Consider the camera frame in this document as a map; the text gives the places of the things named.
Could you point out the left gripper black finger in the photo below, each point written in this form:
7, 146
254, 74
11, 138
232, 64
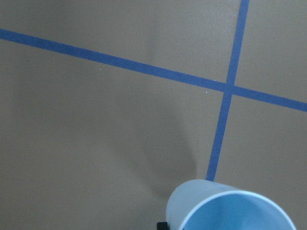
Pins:
162, 226

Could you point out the light blue cup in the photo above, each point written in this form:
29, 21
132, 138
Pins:
204, 205

